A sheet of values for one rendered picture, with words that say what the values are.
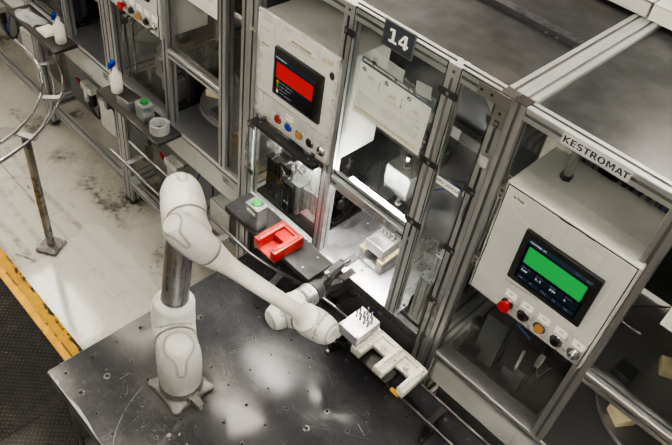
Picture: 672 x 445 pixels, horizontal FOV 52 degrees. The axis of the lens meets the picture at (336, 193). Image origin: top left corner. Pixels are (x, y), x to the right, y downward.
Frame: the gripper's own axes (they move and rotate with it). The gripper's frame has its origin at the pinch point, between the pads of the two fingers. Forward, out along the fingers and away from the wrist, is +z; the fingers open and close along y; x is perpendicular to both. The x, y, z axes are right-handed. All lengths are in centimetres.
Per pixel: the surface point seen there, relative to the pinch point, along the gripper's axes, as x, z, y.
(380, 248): -2.0, 15.0, 1.9
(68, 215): 187, -32, -100
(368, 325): -21.1, -10.2, -7.1
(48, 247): 169, -53, -98
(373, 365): -30.7, -15.3, -17.5
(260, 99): 59, 2, 44
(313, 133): 29, 2, 46
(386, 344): -29.6, -8.1, -11.9
